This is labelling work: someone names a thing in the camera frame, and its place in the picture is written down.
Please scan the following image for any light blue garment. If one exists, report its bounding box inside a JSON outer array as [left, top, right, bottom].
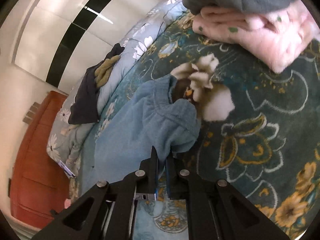
[[79, 74, 201, 194]]

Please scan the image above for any small card tag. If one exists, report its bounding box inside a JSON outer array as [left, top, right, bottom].
[[58, 160, 76, 178]]

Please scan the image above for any orange wooden headboard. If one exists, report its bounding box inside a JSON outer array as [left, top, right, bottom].
[[10, 91, 69, 229]]

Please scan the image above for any light blue floral quilt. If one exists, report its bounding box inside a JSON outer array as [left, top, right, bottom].
[[47, 0, 186, 178]]

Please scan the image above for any teal floral bed blanket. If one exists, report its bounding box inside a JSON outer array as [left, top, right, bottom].
[[68, 10, 320, 240]]

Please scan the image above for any dark navy garment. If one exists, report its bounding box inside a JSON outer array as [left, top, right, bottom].
[[68, 43, 124, 125]]

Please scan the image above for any olive yellow garment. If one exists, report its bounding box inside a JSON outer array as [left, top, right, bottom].
[[94, 55, 120, 88]]

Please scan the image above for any pink fleece folded garment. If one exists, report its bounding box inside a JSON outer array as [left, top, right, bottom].
[[193, 0, 319, 73]]

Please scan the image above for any white black striped wardrobe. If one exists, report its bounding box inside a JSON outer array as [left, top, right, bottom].
[[8, 0, 160, 92]]

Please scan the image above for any wall switch panel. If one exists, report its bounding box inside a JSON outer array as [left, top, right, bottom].
[[23, 102, 40, 125]]

